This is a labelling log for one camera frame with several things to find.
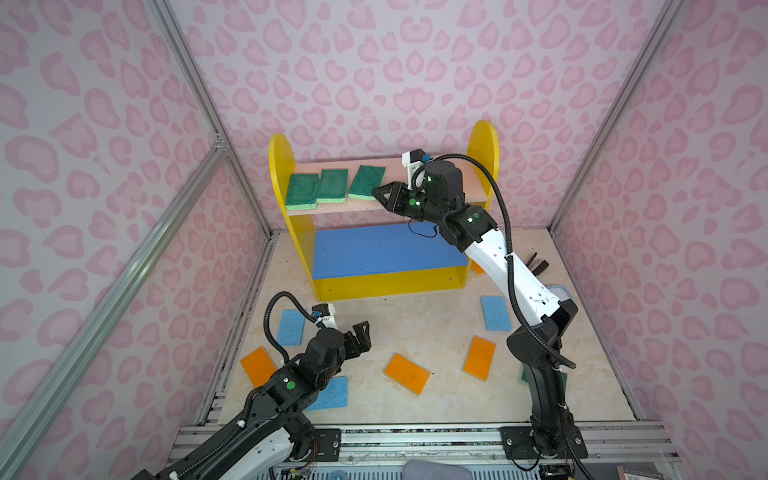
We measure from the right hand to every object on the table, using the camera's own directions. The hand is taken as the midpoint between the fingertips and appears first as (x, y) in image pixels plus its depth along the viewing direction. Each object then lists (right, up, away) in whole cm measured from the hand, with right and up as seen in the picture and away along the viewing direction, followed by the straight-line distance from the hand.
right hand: (376, 188), depth 69 cm
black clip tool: (+55, -19, +38) cm, 69 cm away
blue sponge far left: (-28, -38, +24) cm, 53 cm away
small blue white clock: (+59, -27, +29) cm, 71 cm away
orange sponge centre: (+8, -49, +16) cm, 52 cm away
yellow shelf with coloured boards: (-9, -12, +30) cm, 34 cm away
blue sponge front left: (-12, -53, +12) cm, 55 cm away
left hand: (-5, -33, +9) cm, 34 cm away
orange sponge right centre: (+29, -45, +18) cm, 56 cm away
